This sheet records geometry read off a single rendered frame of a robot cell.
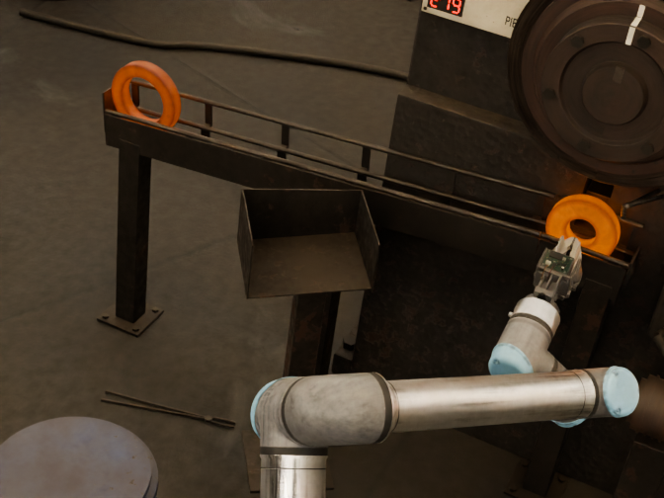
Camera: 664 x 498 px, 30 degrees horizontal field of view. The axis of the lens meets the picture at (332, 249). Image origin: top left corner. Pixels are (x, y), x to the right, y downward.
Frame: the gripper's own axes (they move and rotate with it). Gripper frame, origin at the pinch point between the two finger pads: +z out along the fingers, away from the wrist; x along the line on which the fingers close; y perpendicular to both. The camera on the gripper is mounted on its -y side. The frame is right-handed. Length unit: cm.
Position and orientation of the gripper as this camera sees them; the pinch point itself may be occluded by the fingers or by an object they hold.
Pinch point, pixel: (572, 244)
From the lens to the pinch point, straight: 256.1
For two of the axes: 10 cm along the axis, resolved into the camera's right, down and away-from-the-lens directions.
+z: 4.5, -7.1, 5.4
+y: -0.2, -6.2, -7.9
